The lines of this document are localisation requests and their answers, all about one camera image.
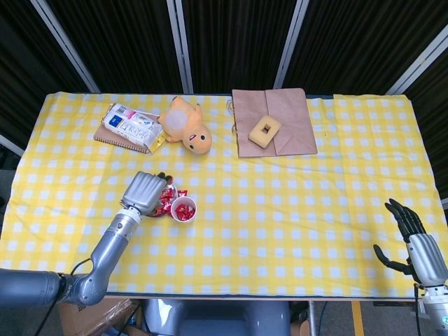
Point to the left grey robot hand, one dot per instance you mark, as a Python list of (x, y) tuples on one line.
[(141, 192)]

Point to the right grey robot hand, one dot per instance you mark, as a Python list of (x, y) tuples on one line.
[(430, 259)]

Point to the white paper cup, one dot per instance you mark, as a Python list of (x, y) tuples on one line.
[(172, 210)]

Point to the red candy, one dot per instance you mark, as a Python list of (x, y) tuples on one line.
[(167, 196), (182, 193), (180, 210), (164, 208), (189, 213)]

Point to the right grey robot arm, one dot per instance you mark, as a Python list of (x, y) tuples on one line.
[(437, 311)]

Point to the silver metal plate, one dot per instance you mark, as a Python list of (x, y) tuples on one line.
[(172, 186)]

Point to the brown spiral notebook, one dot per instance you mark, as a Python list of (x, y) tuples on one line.
[(105, 136)]

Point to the white rice bag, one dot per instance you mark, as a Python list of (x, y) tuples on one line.
[(129, 126)]

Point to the orange plush toy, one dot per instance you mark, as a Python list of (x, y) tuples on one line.
[(199, 140)]

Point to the yellow square sponge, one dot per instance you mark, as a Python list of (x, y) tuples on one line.
[(257, 134)]

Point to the metal table leg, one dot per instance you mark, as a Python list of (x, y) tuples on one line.
[(311, 318)]

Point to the brown cardboard box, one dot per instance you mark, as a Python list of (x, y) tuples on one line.
[(98, 322)]

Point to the black pleated curtain panel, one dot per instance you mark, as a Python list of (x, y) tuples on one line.
[(238, 42), (350, 42), (437, 122), (115, 42), (21, 70)]

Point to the yellow checked tablecloth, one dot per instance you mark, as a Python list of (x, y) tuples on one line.
[(280, 227)]

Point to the grey robot torso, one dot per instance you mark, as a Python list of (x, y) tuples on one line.
[(227, 318)]

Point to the brown paper bag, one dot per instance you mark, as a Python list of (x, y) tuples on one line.
[(290, 112)]

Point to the white frame post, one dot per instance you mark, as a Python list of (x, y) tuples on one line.
[(445, 203), (64, 45), (180, 45), (420, 64), (290, 45), (10, 144)]

